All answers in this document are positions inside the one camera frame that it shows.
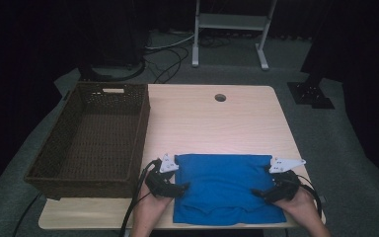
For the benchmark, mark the black round stand base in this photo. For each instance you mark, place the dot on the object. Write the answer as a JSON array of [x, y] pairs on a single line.
[[89, 75]]

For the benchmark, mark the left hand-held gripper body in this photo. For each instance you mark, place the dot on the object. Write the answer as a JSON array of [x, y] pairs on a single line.
[[159, 186]]

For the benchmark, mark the grey tape strip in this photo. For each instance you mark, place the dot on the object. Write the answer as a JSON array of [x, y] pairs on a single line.
[[323, 199]]

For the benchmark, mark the blue t-shirt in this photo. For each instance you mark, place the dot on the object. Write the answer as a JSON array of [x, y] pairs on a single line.
[[223, 184]]

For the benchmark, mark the person's right hand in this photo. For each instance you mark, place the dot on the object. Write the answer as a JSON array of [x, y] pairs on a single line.
[[302, 210]]

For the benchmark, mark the black stand base plate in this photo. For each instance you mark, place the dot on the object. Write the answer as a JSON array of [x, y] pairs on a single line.
[[309, 95]]

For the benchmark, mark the brown wicker basket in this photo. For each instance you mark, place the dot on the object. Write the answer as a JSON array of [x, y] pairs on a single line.
[[105, 148]]

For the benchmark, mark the white metal stand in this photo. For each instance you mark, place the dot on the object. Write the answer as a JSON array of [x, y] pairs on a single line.
[[230, 21]]

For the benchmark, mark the person's left hand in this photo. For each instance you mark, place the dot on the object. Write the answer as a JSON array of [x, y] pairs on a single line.
[[151, 210]]

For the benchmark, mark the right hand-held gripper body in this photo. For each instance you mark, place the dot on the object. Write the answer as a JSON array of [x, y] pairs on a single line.
[[286, 187]]

